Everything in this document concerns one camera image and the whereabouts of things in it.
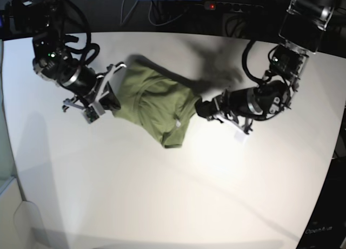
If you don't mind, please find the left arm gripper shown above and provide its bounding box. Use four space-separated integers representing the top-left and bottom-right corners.
195 90 254 143

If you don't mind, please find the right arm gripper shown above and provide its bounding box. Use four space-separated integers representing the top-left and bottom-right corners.
61 62 127 124

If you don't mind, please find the green T-shirt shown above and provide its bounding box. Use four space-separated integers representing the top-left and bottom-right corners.
113 54 202 149

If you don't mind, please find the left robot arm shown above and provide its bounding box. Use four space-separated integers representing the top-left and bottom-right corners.
195 0 337 135

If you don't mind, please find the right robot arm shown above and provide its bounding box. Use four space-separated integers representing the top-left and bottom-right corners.
1 0 126 123

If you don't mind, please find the white panel at left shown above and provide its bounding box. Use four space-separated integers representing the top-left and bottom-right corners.
1 177 45 248

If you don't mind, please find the black OpenArm case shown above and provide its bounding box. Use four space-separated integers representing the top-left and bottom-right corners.
297 157 345 248

